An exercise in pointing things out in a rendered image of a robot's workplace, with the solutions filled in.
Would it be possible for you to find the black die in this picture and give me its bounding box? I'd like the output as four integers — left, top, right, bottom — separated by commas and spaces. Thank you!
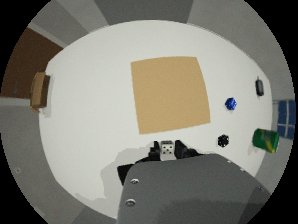
218, 134, 229, 147

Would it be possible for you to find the green soda can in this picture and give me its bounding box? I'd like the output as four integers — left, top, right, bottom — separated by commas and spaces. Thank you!
252, 128, 280, 153

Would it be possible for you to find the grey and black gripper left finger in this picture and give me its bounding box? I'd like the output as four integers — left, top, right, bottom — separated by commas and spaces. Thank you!
117, 141, 161, 186

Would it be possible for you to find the blue die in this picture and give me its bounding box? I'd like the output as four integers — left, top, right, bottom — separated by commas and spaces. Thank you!
225, 98, 236, 110

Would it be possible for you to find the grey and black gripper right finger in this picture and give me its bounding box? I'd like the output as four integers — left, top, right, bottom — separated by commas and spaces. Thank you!
174, 140, 204, 159

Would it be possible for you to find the open brown cardboard box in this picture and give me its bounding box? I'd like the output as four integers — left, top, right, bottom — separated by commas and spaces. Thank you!
30, 69, 51, 113

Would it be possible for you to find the white die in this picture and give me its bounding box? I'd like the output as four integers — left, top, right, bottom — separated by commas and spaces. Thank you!
161, 141, 174, 155

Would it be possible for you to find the tan square mat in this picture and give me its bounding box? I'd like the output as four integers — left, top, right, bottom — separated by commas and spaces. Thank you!
131, 56, 211, 134

